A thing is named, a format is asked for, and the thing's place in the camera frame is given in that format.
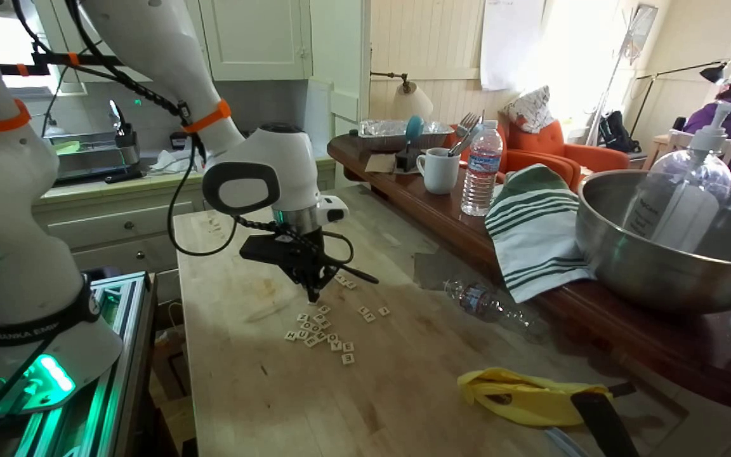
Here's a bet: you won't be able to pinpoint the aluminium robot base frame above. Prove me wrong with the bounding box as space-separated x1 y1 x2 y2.
0 270 157 457

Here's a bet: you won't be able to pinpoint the white wall cabinet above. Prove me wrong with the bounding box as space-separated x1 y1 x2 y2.
195 0 317 85

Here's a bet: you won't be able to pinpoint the white crumpled rags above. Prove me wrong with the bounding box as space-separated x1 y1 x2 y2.
148 151 195 176

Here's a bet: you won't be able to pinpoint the patterned pillow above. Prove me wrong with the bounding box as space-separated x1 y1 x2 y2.
509 85 563 134

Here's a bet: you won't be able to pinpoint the white desk lamp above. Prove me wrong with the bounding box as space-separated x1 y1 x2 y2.
372 69 438 121

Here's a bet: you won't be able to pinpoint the black bag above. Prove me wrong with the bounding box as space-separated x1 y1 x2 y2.
598 110 640 156

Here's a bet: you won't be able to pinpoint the brown cardboard sheet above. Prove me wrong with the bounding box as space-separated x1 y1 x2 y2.
363 151 401 177

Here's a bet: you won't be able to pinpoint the black floor lamp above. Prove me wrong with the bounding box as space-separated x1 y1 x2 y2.
631 59 731 142

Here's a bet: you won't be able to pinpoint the dark wooden counter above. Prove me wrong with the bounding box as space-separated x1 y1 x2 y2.
329 132 731 420

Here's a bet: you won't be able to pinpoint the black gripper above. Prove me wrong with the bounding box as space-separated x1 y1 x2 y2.
272 228 334 305

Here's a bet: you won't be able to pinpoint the crushed clear plastic bottle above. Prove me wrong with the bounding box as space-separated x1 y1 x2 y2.
440 278 547 328

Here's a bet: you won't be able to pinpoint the white drawer cabinet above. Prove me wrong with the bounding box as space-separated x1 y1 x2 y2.
34 163 217 281

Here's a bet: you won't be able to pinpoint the green striped dish towel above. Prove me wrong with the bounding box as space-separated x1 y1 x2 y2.
482 163 599 305

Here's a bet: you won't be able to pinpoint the orange armchair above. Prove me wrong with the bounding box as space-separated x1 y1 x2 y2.
444 113 636 192

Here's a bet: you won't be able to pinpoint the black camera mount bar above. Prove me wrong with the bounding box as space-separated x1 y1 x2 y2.
0 45 128 80

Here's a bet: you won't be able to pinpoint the aluminium foil tray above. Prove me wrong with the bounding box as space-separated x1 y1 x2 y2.
357 116 453 140

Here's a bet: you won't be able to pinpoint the clear plastic water bottle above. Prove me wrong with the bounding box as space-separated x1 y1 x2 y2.
461 119 506 219

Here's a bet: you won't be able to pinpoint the metal utensils in mug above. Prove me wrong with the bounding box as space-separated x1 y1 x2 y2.
450 113 482 159

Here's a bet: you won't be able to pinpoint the hanging wall picture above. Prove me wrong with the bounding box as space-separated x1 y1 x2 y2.
617 0 662 67

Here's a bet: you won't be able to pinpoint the black handle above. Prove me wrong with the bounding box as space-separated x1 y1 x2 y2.
568 388 643 457

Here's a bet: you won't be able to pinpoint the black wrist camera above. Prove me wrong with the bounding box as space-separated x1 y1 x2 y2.
236 234 288 265

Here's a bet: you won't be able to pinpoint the large steel mixing bowl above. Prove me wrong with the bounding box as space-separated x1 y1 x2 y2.
574 168 731 318

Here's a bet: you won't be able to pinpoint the white ceramic mug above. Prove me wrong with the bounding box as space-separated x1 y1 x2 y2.
414 146 462 198

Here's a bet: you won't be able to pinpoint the white wall paper sheet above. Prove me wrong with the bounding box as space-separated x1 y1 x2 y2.
476 0 548 95

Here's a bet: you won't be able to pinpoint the clear pump sanitizer bottle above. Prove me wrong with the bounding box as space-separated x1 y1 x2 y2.
621 99 731 255

